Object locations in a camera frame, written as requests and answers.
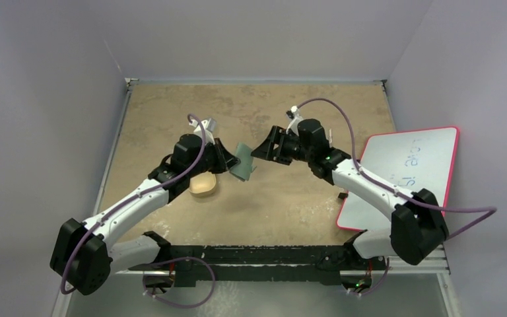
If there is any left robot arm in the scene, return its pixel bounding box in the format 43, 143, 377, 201
50, 134, 252, 295

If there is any beige oval tray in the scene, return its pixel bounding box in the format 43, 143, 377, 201
188, 172, 217, 197

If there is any pink framed whiteboard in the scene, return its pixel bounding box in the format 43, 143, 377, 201
336, 126, 459, 231

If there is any green card holder wallet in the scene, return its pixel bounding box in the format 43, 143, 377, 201
229, 142, 255, 182

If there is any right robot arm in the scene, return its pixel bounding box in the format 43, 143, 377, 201
252, 119, 450, 269

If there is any small black clip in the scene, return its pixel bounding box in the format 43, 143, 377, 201
337, 192, 349, 201

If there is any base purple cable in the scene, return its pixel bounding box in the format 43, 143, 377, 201
142, 256, 217, 310
345, 258, 390, 299

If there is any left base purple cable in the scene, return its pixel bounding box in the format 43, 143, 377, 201
142, 256, 217, 310

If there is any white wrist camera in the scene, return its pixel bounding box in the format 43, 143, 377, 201
191, 117, 217, 144
286, 106, 304, 136

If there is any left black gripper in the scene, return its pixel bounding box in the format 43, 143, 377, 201
187, 139, 240, 178

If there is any black base frame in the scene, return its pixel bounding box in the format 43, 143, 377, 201
130, 231, 386, 290

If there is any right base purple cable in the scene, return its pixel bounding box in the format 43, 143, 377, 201
345, 258, 390, 299

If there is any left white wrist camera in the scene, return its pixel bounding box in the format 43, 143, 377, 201
191, 117, 217, 144

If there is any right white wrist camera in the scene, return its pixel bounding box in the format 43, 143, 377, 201
286, 106, 304, 136

